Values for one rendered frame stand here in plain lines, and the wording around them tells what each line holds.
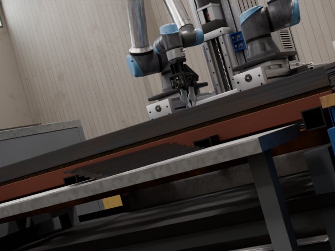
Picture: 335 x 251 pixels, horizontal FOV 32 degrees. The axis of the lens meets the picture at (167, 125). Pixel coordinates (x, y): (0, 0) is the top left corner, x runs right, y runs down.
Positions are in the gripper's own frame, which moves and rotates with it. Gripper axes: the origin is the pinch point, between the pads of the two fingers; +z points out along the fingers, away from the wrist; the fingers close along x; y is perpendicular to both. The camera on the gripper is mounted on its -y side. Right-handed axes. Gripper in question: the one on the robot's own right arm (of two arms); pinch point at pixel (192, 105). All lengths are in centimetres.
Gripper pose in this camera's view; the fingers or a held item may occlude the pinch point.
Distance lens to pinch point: 247.1
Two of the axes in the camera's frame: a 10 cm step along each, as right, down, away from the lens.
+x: 8.3, -2.5, -4.9
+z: 2.7, 9.6, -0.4
